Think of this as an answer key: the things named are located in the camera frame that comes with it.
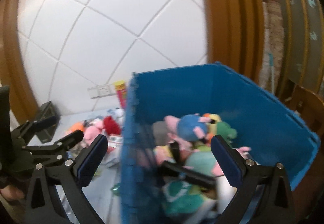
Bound pink yellow cylinder can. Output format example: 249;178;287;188
113;80;127;109

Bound green plush toy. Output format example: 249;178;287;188
215;121;237;146

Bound red dress pig plush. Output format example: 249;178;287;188
83;116;121;146

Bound black box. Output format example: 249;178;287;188
34;101;60;143

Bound blue shirt pig plush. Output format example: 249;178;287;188
164;114;212;143

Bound blue plastic storage crate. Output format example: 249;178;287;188
120;63;321;223

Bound orange shirt pig plush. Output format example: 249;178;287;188
65;122;85;136

